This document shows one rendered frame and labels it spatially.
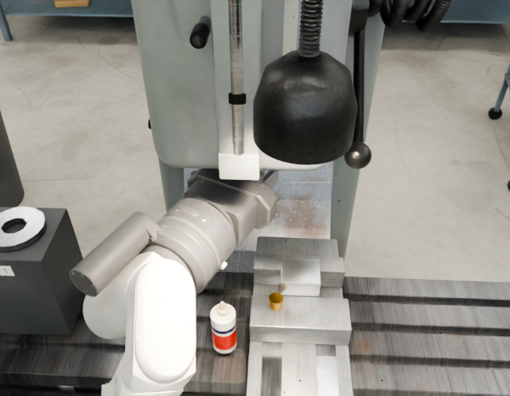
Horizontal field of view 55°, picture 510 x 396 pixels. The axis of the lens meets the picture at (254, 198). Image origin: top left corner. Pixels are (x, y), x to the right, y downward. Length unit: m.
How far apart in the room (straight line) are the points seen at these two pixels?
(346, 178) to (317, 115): 0.82
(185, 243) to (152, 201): 2.08
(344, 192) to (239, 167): 0.69
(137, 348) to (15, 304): 0.46
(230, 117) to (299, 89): 0.15
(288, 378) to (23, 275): 0.42
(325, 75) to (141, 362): 0.28
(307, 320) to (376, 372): 0.16
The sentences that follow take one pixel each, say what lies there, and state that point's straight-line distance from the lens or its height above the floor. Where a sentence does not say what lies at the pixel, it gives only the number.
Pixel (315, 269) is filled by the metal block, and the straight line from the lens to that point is 0.78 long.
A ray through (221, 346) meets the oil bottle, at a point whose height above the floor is 0.95.
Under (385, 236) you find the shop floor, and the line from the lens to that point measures 2.43.
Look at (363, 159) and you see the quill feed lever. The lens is 0.54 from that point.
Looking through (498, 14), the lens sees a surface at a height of 0.23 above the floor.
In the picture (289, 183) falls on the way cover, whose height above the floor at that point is 0.99.
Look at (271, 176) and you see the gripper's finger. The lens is 0.64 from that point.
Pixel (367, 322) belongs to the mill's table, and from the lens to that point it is 0.91.
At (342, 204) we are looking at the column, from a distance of 1.18.
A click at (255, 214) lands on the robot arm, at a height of 1.24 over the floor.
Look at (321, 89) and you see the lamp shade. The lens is 0.32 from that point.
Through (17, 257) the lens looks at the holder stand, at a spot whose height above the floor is 1.11.
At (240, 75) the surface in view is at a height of 1.45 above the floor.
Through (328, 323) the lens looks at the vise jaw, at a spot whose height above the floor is 1.03.
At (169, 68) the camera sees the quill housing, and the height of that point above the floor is 1.44.
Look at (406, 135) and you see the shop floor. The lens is 3.18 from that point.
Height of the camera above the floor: 1.64
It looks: 40 degrees down
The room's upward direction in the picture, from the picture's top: straight up
